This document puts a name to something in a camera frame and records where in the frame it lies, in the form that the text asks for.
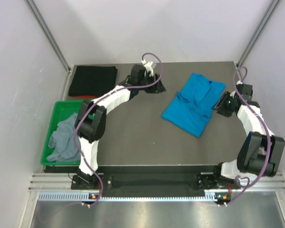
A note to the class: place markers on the grey t shirt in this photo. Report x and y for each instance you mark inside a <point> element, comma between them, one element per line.
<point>62,141</point>

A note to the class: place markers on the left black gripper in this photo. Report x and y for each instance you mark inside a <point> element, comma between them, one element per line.
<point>158,88</point>

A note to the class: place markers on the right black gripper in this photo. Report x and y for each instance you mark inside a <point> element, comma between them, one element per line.
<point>220,105</point>

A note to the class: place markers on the aluminium frame post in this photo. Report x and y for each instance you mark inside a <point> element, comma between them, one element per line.
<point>40,20</point>
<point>259,29</point>

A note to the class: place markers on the aluminium front rail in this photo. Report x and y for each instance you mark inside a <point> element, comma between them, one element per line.
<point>50,182</point>

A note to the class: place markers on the folded red t shirt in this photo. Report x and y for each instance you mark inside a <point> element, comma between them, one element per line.
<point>85,97</point>

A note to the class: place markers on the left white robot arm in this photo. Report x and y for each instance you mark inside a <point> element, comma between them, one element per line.
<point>91,120</point>

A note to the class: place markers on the folded black t shirt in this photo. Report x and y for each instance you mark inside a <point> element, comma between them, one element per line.
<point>93,81</point>

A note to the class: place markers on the blue t shirt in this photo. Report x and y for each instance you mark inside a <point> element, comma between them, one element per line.
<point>192,107</point>

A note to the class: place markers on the left aluminium frame post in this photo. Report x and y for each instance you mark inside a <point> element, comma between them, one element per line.
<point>40,20</point>

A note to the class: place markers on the slotted cable duct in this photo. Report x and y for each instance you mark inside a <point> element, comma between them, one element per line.
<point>91,197</point>

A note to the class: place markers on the green plastic bin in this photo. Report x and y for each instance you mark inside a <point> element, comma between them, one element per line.
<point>62,110</point>

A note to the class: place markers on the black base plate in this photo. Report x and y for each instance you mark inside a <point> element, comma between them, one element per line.
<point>176,184</point>

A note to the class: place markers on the right aluminium frame post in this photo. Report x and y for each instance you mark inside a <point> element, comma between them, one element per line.
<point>259,29</point>

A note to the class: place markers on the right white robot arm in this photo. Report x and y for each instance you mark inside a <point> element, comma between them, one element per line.
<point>258,142</point>

